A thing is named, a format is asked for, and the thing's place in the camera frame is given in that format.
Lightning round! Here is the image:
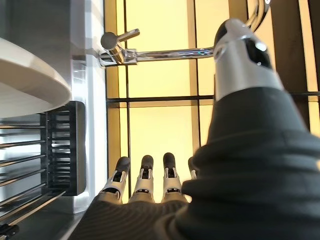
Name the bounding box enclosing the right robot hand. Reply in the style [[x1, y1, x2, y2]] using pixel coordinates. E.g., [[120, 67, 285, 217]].
[[69, 19, 320, 240]]

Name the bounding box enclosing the beige ceramic plate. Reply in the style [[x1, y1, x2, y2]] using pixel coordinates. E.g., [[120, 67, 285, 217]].
[[0, 37, 73, 120]]

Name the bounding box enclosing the black sink dish rack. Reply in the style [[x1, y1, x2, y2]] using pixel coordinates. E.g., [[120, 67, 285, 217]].
[[0, 100, 88, 237]]

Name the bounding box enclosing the chrome kitchen faucet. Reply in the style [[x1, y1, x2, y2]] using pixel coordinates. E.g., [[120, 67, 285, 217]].
[[99, 0, 273, 68]]

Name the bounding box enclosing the dark window frame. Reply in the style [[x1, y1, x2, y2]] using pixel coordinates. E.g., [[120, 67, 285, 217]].
[[103, 0, 320, 201]]

